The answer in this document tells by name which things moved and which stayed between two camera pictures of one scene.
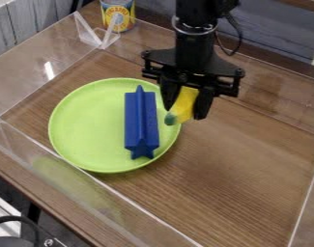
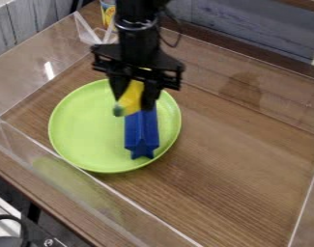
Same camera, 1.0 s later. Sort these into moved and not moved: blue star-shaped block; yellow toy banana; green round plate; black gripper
Moved: black gripper; yellow toy banana
Not moved: green round plate; blue star-shaped block
